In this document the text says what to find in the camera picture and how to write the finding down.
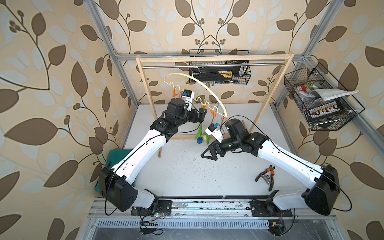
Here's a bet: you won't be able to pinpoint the yellow clip hanger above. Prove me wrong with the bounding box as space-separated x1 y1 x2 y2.
163 72 229 118

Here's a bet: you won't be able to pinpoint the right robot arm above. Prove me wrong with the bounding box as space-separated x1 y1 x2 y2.
201 119 341 216

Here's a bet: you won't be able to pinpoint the orange handled pliers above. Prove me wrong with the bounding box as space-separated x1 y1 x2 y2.
255 165 275 192

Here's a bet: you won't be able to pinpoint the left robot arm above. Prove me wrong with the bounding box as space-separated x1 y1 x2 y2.
99 99 208 212

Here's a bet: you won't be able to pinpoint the blue artificial tulip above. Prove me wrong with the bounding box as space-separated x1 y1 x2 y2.
195 124 206 144

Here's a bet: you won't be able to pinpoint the connector box in basket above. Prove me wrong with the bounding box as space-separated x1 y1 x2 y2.
309 101 345 119

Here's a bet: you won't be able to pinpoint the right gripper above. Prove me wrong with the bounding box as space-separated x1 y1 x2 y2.
200 136 241 160

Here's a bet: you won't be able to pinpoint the green plastic case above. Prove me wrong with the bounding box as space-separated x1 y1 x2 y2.
95 149 132 198

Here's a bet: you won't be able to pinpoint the white artificial tulip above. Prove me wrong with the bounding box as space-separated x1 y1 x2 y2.
203 131 211 145

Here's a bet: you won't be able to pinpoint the wooden clothes rack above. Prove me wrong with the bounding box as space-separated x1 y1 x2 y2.
135 53 295 159

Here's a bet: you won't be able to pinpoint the black yellow box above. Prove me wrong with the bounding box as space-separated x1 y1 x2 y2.
189 62 251 83

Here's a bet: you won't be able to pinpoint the back black wire basket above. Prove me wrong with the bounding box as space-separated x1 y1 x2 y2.
189 49 252 85

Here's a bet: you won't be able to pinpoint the white folded cloth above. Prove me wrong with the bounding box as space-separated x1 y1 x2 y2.
309 89 359 101

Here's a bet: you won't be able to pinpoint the black wire basket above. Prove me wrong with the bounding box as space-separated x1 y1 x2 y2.
189 49 252 85
284 63 365 131

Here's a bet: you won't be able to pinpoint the metal base rail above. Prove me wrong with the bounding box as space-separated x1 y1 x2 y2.
87 196 338 220

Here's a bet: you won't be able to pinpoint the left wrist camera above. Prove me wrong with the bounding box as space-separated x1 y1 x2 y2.
181 90 195 112

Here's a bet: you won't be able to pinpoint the right black wire basket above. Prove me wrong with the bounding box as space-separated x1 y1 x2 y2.
284 63 365 131

